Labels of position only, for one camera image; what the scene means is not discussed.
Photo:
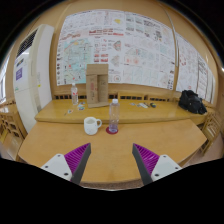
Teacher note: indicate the brown cardboard box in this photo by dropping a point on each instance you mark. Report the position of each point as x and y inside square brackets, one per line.
[97, 85]

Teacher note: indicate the black backpack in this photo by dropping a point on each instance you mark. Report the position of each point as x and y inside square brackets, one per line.
[191, 102]

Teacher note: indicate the small items on far table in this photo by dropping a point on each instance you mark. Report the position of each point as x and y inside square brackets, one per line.
[144, 105]

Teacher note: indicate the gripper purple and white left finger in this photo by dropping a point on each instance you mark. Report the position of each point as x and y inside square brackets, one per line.
[70, 166]

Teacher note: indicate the wooden chair at right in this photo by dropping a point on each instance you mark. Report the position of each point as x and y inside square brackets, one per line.
[211, 130]

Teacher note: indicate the white standing air conditioner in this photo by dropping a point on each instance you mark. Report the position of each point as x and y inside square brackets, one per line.
[31, 81]

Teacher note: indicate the clear plastic water bottle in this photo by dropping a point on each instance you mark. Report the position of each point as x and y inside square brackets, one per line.
[114, 112]

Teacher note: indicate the large left wall poster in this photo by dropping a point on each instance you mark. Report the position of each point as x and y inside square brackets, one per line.
[137, 49]

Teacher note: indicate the dark red round coaster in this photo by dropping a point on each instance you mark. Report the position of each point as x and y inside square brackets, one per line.
[109, 132]

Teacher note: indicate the white ceramic mug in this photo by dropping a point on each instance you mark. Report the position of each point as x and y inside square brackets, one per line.
[91, 125]

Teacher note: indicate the right wall poster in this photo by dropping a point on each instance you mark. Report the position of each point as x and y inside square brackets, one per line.
[194, 73]

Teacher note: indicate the far clear plastic bottle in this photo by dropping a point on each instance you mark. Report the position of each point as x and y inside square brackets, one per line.
[74, 94]

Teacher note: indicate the wooden chair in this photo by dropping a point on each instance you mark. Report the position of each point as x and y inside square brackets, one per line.
[211, 130]
[12, 131]

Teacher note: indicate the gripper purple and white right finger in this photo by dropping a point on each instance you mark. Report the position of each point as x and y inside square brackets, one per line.
[151, 166]

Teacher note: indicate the wooden chair at left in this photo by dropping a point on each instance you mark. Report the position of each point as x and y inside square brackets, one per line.
[12, 131]

